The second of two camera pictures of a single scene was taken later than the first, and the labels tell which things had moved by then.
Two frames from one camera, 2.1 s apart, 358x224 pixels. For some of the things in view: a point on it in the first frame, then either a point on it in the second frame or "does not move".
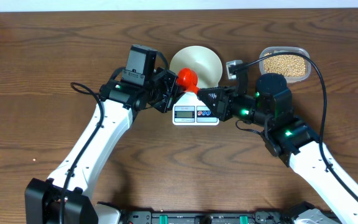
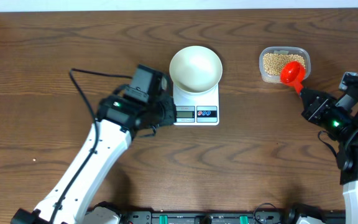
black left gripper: x=173 y=90 -> x=169 y=111
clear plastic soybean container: x=294 y=67 does not move
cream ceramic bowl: x=203 y=61 does not move
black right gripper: x=222 y=104 -> x=312 y=112
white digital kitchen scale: x=190 y=110 does not move
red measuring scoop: x=187 y=80 -> x=293 y=72
